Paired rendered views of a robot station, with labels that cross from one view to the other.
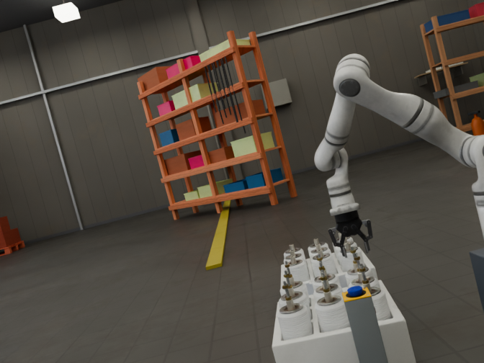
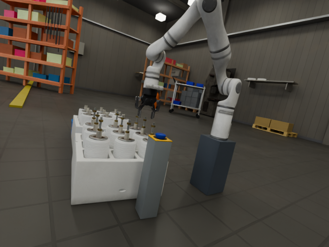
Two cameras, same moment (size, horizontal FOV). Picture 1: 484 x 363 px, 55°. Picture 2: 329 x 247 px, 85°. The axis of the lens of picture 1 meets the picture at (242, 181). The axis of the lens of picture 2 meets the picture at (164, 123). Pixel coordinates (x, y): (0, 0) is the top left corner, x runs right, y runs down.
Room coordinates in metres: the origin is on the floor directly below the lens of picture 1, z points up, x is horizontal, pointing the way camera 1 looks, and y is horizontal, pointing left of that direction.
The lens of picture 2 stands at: (0.66, 0.17, 0.47)
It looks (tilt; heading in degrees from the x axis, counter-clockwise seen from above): 9 degrees down; 324
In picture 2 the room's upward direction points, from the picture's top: 11 degrees clockwise
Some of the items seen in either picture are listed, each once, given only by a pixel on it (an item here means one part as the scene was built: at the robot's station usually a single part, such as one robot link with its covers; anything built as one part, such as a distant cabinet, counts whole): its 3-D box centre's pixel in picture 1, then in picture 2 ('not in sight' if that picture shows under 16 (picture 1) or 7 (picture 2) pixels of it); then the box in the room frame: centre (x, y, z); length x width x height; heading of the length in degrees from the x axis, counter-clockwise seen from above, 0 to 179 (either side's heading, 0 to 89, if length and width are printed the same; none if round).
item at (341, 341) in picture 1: (338, 335); (115, 162); (1.50, -0.18, 0.09); 0.39 x 0.39 x 0.18; 82
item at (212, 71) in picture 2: not in sight; (217, 89); (5.85, -6.06, 1.15); 1.21 x 1.04 x 2.31; 0
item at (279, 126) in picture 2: not in sight; (275, 126); (3.33, -6.26, 0.20); 1.12 x 0.75 x 0.40; 179
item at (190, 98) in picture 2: not in sight; (194, 99); (7.24, -6.18, 0.59); 1.20 x 0.80 x 1.19; 0
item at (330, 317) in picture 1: (336, 329); (123, 158); (1.38, -0.16, 0.16); 0.10 x 0.10 x 0.18
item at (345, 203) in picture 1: (342, 201); (152, 82); (1.46, -0.29, 0.52); 0.11 x 0.09 x 0.06; 168
